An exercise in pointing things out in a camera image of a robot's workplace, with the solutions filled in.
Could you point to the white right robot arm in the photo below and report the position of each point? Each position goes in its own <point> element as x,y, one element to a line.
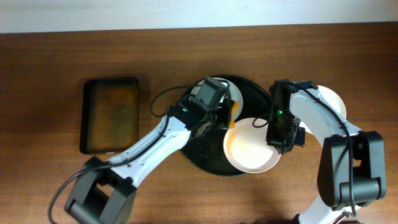
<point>352,171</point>

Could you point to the orange and green sponge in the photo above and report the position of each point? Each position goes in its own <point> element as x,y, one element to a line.
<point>234,109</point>

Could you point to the round black serving tray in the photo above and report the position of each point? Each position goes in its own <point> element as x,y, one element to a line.
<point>206,152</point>

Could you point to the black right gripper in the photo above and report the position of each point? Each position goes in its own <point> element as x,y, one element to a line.
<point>283,144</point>

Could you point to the cream-white plate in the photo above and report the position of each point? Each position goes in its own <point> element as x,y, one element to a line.
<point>334,101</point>

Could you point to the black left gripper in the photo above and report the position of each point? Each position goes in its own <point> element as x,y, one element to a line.
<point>226,113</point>

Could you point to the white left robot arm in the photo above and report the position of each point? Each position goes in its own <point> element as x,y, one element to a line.
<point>104,191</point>

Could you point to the black rectangular water tray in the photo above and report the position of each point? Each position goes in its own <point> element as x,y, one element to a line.
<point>110,115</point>

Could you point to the pink-white plate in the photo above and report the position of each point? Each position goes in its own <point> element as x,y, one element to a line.
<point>246,149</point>

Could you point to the grey-white plate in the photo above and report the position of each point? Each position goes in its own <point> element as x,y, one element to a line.
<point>235,94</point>

